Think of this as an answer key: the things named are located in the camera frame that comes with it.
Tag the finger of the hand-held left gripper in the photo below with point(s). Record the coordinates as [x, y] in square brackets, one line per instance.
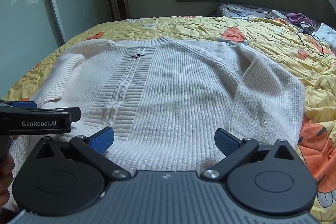
[75, 113]
[23, 104]

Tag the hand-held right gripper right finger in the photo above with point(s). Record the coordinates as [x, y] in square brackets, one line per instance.
[225, 141]

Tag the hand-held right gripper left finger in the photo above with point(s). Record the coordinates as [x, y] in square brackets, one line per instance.
[103, 141]

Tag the white knit sweater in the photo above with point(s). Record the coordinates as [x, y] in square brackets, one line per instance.
[178, 98]

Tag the person's left hand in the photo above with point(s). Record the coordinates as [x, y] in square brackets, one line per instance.
[5, 169]

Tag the yellow orange printed bed sheet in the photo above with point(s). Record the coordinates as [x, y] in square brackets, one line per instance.
[199, 27]

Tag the patterned pillow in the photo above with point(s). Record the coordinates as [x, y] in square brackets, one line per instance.
[236, 12]

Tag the white remote control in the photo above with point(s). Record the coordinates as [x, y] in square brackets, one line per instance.
[277, 14]

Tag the small grey white object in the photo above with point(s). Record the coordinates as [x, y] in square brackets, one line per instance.
[306, 27]

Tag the purple cloth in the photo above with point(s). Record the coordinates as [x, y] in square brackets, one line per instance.
[298, 18]

